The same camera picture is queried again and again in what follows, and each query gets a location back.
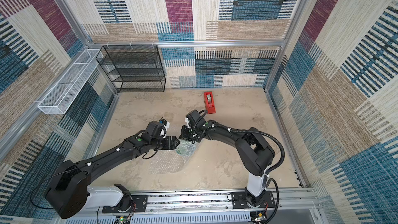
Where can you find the red tape dispenser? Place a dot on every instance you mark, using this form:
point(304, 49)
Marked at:
point(209, 103)

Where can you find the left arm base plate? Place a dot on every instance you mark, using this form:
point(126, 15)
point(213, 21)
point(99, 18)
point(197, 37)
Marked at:
point(128, 205)

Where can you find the white wire mesh basket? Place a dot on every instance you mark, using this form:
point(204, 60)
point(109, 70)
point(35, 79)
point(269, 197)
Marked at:
point(61, 96)

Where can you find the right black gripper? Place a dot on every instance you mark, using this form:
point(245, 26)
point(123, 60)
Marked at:
point(188, 131)

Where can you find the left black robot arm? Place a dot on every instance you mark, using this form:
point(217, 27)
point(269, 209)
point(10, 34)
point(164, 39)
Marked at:
point(67, 191)

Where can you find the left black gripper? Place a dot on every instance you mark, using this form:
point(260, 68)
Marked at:
point(174, 143)

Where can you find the green leaf pattern bowl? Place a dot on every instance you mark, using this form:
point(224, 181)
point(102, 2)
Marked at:
point(186, 149)

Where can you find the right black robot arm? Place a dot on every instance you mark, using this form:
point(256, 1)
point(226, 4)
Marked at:
point(254, 151)

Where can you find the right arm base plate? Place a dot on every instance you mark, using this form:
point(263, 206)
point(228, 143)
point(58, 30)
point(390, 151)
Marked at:
point(243, 200)

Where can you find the white slotted cable duct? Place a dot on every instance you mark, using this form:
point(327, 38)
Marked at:
point(184, 218)

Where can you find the aluminium mounting rail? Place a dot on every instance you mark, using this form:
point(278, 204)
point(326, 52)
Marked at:
point(286, 198)

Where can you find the black wire mesh shelf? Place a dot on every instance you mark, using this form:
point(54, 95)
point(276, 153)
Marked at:
point(133, 68)

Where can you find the clear bubble wrap sheet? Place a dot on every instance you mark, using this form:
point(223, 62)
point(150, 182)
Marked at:
point(167, 162)

